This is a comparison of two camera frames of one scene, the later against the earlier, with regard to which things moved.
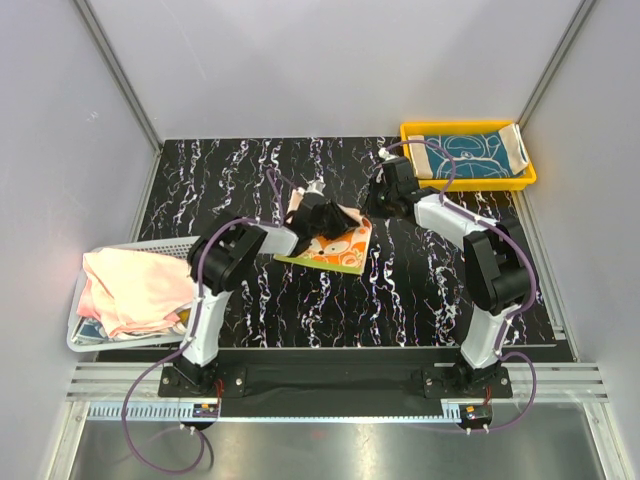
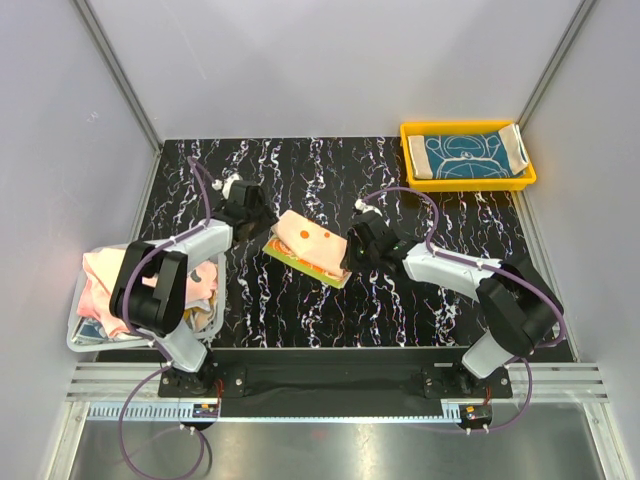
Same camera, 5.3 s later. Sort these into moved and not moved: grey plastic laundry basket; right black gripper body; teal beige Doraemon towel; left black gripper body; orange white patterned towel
Moved: left black gripper body; orange white patterned towel; right black gripper body
Not moved: grey plastic laundry basket; teal beige Doraemon towel
